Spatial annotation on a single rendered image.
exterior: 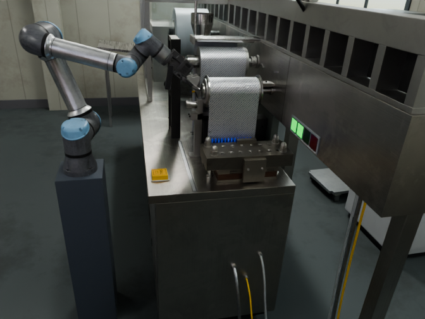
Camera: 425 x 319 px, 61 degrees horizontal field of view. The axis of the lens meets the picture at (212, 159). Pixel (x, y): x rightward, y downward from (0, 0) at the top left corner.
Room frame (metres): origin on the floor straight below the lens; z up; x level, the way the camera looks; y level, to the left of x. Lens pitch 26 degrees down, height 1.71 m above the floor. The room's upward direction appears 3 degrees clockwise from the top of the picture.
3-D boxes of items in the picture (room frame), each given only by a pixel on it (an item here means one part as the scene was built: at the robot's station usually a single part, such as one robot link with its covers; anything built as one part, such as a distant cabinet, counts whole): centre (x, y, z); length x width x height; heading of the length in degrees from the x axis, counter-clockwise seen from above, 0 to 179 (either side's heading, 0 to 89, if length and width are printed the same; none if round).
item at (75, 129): (1.47, 0.61, 1.07); 0.13 x 0.12 x 0.14; 1
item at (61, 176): (1.46, 0.61, 0.45); 0.20 x 0.20 x 0.90; 15
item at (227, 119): (1.61, -0.09, 1.13); 0.23 x 0.01 x 0.18; 103
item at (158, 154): (2.56, 0.23, 0.88); 2.52 x 0.66 x 0.04; 13
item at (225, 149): (1.50, -0.15, 1.00); 0.40 x 0.16 x 0.06; 103
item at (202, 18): (2.36, 0.11, 1.50); 0.14 x 0.14 x 0.06
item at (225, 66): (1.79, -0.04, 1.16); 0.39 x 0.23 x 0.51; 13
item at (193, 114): (1.66, 0.09, 1.05); 0.06 x 0.05 x 0.31; 103
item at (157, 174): (1.43, 0.24, 0.91); 0.07 x 0.07 x 0.02; 13
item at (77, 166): (1.46, 0.61, 0.95); 0.15 x 0.15 x 0.10
